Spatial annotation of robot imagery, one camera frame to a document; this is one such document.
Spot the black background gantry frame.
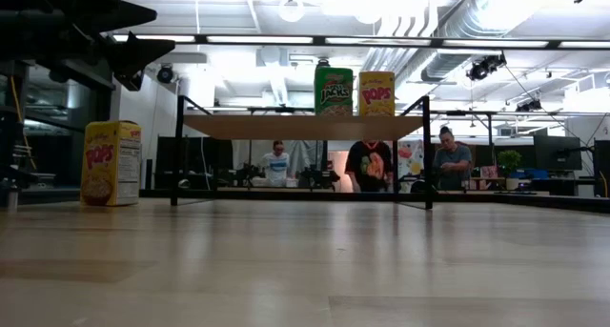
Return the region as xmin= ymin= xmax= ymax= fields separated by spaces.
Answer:
xmin=428 ymin=108 xmax=610 ymax=150

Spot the black track light cluster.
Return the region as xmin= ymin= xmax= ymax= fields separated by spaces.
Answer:
xmin=465 ymin=52 xmax=508 ymax=82
xmin=515 ymin=98 xmax=543 ymax=113

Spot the green cereal box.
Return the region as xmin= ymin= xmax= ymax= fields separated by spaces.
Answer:
xmin=313 ymin=67 xmax=355 ymax=117

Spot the yellow Pops cereal box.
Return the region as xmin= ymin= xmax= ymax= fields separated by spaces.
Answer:
xmin=79 ymin=119 xmax=143 ymax=208
xmin=357 ymin=71 xmax=397 ymax=118

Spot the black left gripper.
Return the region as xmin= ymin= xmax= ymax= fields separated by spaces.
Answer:
xmin=0 ymin=0 xmax=176 ymax=92

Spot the dark background table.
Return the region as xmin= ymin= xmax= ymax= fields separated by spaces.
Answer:
xmin=469 ymin=176 xmax=597 ymax=197

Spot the round white pendant lamp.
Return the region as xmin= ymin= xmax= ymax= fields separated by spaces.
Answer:
xmin=277 ymin=0 xmax=306 ymax=24

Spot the black cabinet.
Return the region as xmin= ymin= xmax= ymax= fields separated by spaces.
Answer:
xmin=154 ymin=135 xmax=234 ymax=191

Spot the potted green plant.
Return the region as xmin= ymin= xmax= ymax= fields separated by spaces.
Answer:
xmin=496 ymin=149 xmax=523 ymax=192

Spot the small white bottle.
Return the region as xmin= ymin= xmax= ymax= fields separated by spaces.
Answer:
xmin=4 ymin=179 xmax=20 ymax=212

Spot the black metal table frame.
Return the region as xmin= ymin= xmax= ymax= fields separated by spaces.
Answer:
xmin=18 ymin=186 xmax=610 ymax=215

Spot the colourful wall banner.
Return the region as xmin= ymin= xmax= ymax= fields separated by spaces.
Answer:
xmin=393 ymin=139 xmax=425 ymax=194

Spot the black monitor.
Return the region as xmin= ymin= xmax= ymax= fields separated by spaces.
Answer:
xmin=593 ymin=139 xmax=610 ymax=198
xmin=533 ymin=134 xmax=583 ymax=172

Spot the blue object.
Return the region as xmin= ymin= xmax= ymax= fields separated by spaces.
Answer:
xmin=508 ymin=168 xmax=549 ymax=180

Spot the person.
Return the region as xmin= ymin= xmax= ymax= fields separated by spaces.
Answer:
xmin=259 ymin=139 xmax=293 ymax=189
xmin=431 ymin=125 xmax=474 ymax=192
xmin=344 ymin=139 xmax=396 ymax=194

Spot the long ceiling light bar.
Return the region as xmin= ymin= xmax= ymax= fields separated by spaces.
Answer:
xmin=109 ymin=32 xmax=610 ymax=51

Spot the silver ventilation duct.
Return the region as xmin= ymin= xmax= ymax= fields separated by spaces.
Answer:
xmin=418 ymin=0 xmax=509 ymax=83

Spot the wooden shelf riser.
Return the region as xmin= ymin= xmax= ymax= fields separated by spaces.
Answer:
xmin=170 ymin=93 xmax=435 ymax=210

